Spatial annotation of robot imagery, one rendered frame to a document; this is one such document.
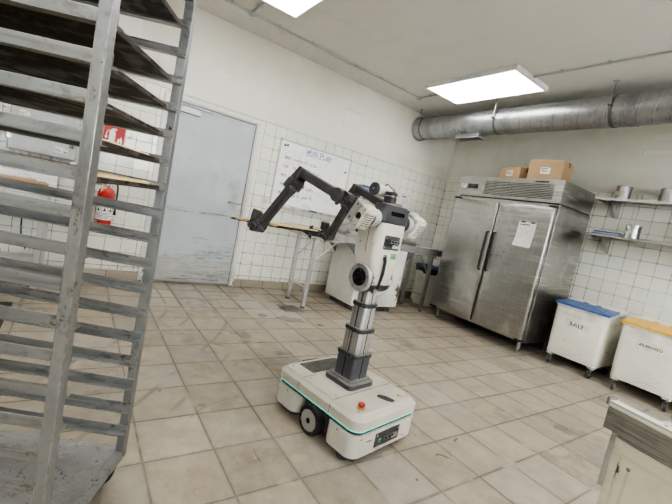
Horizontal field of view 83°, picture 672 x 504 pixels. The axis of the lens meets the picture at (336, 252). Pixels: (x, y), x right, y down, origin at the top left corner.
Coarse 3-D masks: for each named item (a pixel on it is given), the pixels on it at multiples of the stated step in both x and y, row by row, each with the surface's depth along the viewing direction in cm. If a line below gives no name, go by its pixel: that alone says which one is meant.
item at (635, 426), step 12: (612, 396) 82; (612, 408) 81; (624, 408) 79; (612, 420) 81; (624, 420) 79; (636, 420) 77; (648, 420) 75; (624, 432) 78; (636, 432) 76; (648, 432) 75; (660, 432) 73; (636, 444) 76; (648, 444) 74; (660, 444) 73; (660, 456) 73
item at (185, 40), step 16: (192, 16) 125; (192, 32) 127; (176, 64) 126; (176, 96) 127; (176, 128) 130; (160, 176) 130; (160, 192) 130; (160, 208) 131; (160, 224) 133; (144, 272) 133; (144, 304) 134; (144, 320) 135; (144, 336) 138; (128, 368) 137; (128, 400) 138; (128, 416) 139; (128, 432) 142
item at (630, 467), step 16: (624, 448) 77; (640, 448) 75; (608, 464) 79; (624, 464) 77; (640, 464) 74; (656, 464) 72; (608, 480) 79; (624, 480) 76; (640, 480) 74; (656, 480) 72; (608, 496) 78; (624, 496) 76; (640, 496) 74; (656, 496) 71
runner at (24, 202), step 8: (0, 192) 88; (0, 200) 88; (8, 200) 88; (16, 200) 88; (24, 200) 88; (32, 200) 88; (40, 200) 88; (24, 208) 88; (32, 208) 88; (40, 208) 89; (48, 208) 89; (56, 208) 89; (64, 208) 89; (64, 216) 89
